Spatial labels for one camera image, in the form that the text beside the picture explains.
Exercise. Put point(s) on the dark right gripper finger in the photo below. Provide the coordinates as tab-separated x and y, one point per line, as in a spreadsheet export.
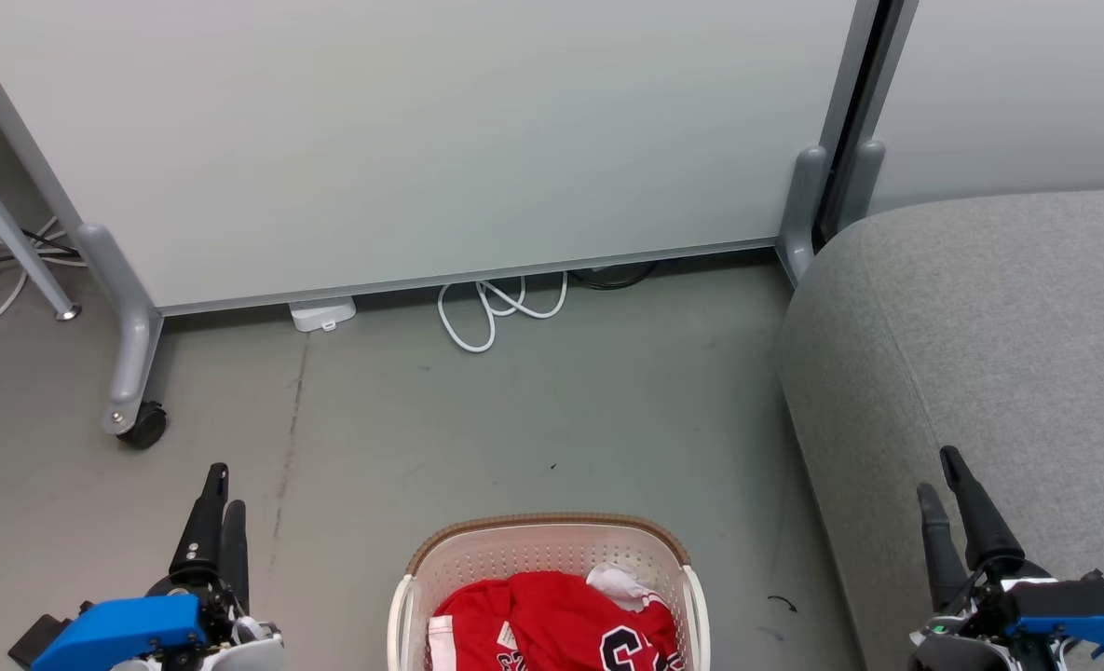
980	522
941	550

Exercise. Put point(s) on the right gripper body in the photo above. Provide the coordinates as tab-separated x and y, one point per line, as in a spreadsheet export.
971	629

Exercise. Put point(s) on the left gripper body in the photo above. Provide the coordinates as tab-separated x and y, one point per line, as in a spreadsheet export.
235	643

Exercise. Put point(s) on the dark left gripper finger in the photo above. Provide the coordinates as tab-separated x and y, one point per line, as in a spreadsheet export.
203	527
235	554

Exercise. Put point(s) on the red sports jersey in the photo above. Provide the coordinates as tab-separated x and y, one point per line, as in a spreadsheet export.
552	620

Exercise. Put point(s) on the grey fabric sofa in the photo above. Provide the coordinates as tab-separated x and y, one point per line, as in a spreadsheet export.
980	354

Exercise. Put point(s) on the black caster wheel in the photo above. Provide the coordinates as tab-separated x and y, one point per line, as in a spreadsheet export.
146	427

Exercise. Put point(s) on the small black curled scrap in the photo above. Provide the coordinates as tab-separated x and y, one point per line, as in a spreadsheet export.
784	603

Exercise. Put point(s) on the grey partition leg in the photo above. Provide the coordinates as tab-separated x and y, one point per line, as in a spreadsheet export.
128	326

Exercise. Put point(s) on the cream perforated laundry basket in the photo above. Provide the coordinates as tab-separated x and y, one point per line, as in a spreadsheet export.
477	559

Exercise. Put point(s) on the white power adapter box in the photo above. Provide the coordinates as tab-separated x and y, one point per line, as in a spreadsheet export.
322	313

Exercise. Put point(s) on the grey metal table leg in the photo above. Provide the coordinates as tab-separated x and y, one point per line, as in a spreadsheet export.
6	228

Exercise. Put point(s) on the grey partition foot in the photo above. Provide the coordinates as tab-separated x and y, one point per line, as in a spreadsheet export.
864	182
801	205

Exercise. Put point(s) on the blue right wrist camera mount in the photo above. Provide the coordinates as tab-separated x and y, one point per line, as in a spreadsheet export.
1078	606

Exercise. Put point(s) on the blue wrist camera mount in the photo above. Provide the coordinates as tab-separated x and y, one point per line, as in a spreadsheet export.
1078	606
118	629

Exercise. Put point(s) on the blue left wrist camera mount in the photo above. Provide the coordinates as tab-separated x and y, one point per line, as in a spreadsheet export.
118	629

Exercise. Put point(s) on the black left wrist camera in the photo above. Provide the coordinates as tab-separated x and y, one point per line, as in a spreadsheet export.
39	638

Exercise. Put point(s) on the white partition panel grey frame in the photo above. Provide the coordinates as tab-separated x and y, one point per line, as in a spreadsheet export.
1008	93
440	140

